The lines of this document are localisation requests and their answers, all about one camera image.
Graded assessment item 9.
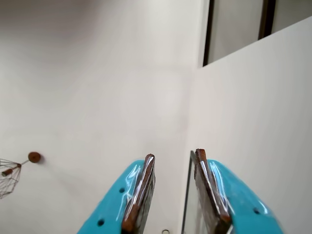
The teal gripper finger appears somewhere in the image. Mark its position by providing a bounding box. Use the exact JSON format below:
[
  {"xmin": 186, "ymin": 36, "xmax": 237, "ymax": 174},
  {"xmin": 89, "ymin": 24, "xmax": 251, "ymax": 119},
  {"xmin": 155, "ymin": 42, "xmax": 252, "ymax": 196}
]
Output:
[
  {"xmin": 193, "ymin": 148, "xmax": 283, "ymax": 234},
  {"xmin": 77, "ymin": 153, "xmax": 156, "ymax": 234}
]

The dark vertical frame post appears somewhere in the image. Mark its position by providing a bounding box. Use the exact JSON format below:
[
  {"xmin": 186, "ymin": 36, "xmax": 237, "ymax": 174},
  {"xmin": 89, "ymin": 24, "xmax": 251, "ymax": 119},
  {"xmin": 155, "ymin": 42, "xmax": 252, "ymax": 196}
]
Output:
[
  {"xmin": 258, "ymin": 0, "xmax": 276, "ymax": 39},
  {"xmin": 203, "ymin": 0, "xmax": 215, "ymax": 67}
]

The round wooden lamp canopy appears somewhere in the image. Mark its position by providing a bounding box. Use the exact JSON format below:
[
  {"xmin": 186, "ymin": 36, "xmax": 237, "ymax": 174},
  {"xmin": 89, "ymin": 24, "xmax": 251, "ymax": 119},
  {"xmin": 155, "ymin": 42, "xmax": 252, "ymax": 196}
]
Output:
[{"xmin": 28, "ymin": 151, "xmax": 41, "ymax": 163}]

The wire cage pendant lamp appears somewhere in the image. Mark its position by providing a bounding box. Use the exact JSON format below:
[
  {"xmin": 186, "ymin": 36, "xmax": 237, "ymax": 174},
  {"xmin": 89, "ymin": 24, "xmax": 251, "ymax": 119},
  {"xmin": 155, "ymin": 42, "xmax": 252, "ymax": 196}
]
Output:
[{"xmin": 0, "ymin": 157, "xmax": 30, "ymax": 199}]

